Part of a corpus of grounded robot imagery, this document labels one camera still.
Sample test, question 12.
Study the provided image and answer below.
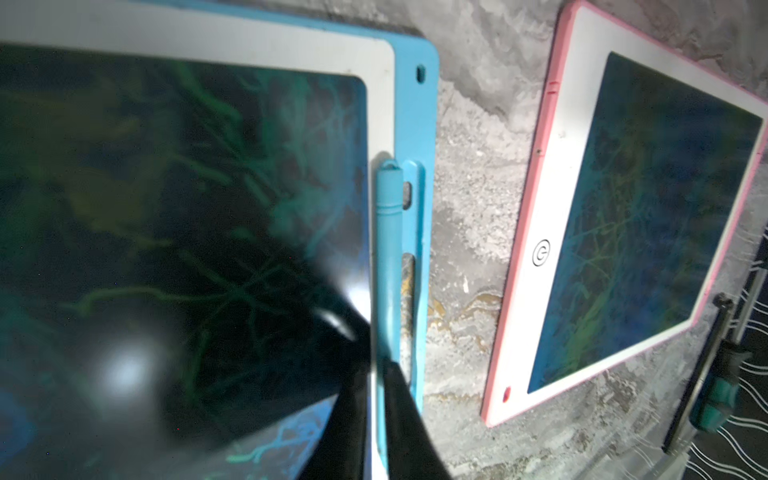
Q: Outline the pink writing tablet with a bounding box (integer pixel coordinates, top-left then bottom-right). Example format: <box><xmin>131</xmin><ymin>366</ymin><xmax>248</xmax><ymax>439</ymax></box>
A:
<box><xmin>481</xmin><ymin>1</ymin><xmax>767</xmax><ymax>427</ymax></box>

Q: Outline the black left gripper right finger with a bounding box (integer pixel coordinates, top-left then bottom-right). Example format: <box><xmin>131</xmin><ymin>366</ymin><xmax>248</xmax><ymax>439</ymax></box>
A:
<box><xmin>383</xmin><ymin>359</ymin><xmax>451</xmax><ymax>480</ymax></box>

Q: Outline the green handled screwdriver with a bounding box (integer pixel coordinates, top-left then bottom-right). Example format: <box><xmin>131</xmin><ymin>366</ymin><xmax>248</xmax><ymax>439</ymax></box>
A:
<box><xmin>662</xmin><ymin>293</ymin><xmax>751</xmax><ymax>455</ymax></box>

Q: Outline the blue stylus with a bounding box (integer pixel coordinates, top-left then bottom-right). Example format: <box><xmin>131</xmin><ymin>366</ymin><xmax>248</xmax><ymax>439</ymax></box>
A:
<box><xmin>374</xmin><ymin>159</ymin><xmax>403</xmax><ymax>468</ymax></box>

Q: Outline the blue tablet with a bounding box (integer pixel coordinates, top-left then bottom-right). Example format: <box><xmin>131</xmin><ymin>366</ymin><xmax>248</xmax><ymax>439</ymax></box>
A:
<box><xmin>1</xmin><ymin>1</ymin><xmax>439</xmax><ymax>479</ymax></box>

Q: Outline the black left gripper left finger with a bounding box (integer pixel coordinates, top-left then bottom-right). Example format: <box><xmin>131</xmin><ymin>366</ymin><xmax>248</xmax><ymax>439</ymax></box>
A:
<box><xmin>298</xmin><ymin>363</ymin><xmax>369</xmax><ymax>480</ymax></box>

